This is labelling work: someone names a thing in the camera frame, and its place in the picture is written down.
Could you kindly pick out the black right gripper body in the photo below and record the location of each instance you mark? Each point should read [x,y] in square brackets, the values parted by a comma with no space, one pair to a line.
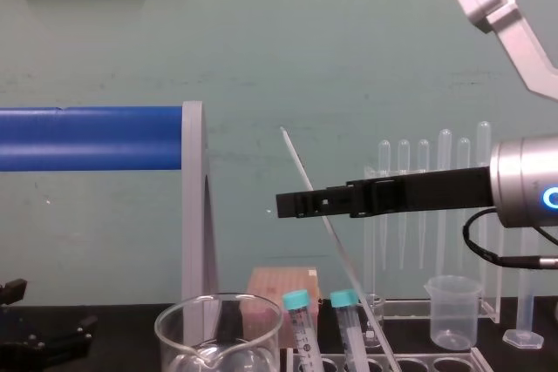
[449,189]

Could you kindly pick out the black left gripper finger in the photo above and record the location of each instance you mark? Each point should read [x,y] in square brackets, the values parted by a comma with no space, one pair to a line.
[13,293]
[74,333]

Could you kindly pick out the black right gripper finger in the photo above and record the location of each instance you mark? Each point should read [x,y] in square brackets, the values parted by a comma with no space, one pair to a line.
[305,204]
[375,180]

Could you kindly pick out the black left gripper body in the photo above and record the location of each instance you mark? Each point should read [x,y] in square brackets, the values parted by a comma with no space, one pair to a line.
[22,354]

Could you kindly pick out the long glass thermometer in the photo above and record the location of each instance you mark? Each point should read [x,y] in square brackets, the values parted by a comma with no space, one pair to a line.
[301,163]

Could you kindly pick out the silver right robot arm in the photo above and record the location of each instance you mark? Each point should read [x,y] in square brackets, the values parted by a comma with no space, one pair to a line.
[519,180]

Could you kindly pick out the large glass beaker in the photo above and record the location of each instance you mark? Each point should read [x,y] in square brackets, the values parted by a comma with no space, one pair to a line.
[174,346]

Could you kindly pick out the clear acrylic pipette rack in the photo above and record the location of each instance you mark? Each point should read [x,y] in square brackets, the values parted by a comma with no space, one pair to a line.
[436,306]

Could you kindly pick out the translucent plastic beaker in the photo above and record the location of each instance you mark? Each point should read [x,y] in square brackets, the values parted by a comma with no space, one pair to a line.
[453,315]

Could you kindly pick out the teal capped centrifuge tube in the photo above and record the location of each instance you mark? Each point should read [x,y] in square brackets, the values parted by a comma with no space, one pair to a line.
[303,333]
[351,333]

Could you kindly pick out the clear test tube rack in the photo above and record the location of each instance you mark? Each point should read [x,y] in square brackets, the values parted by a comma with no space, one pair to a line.
[436,363]

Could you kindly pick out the clear plastic pipette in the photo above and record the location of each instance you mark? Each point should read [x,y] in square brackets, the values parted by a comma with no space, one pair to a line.
[384,154]
[423,154]
[403,154]
[464,152]
[444,150]

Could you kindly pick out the grey roll stand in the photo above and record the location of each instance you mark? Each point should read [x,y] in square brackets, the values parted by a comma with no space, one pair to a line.
[192,198]

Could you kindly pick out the clear plastic graduated cylinder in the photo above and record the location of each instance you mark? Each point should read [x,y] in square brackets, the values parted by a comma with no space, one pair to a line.
[525,315]

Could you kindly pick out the blue roll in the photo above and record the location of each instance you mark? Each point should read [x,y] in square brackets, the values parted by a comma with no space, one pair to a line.
[87,139]

